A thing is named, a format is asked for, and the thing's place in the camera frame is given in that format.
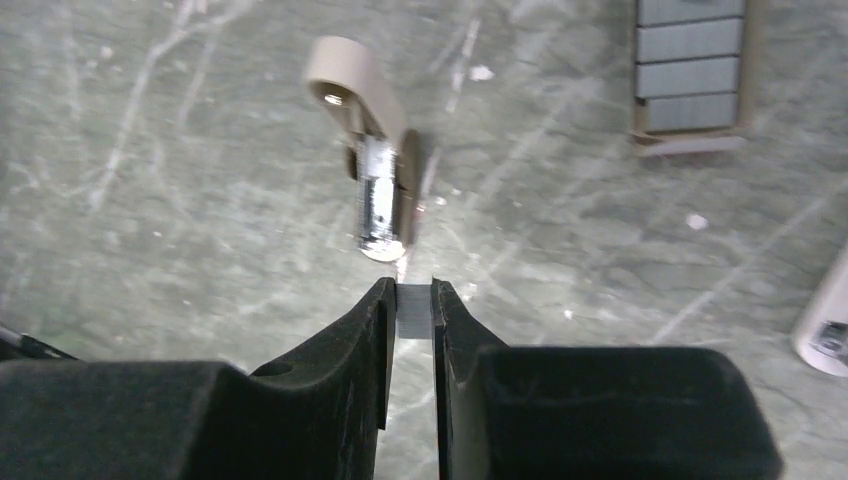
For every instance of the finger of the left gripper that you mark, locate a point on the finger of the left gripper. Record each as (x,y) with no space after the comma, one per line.
(18,346)

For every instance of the small beige stapler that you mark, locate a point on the small beige stapler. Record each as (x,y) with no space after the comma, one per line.
(382,153)

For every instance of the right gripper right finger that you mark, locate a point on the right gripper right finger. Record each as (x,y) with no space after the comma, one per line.
(547,412)

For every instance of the long white stapler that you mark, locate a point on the long white stapler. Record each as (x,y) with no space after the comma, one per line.
(820,335)

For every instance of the grey staple strip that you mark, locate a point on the grey staple strip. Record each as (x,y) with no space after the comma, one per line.
(413,311)

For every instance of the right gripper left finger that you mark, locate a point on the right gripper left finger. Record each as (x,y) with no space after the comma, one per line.
(312,413)

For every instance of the staple tray with staples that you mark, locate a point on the staple tray with staples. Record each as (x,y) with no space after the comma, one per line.
(694,74)

